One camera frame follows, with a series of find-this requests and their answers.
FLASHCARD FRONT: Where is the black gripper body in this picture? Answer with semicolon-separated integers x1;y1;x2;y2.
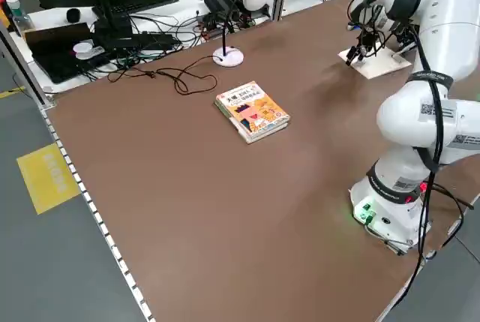
395;27;418;53
355;29;380;51

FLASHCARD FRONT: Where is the orange cartoon cover book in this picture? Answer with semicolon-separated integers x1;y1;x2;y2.
214;80;292;146

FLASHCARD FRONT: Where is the white desk lamp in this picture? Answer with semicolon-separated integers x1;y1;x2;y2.
212;0;270;68

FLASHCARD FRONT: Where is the black finned power supply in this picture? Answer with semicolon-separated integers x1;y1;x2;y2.
203;0;241;14

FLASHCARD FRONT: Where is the black keyboard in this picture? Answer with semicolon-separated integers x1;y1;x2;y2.
91;0;180;15

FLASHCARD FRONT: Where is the small white bowl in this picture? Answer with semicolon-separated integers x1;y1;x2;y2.
73;42;95;60

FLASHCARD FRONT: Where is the black laptop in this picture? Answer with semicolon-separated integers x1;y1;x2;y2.
24;23;112;85

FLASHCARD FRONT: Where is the yellow floor sign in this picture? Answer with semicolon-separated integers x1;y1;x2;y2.
16;143;82;216

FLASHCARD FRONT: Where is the clear bottle white cap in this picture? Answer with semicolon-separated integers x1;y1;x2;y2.
5;0;34;36

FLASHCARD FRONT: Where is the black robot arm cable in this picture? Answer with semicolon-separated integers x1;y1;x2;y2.
346;0;474;322

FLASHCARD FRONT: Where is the black lamp cable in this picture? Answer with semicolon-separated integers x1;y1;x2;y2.
108;55;218;96

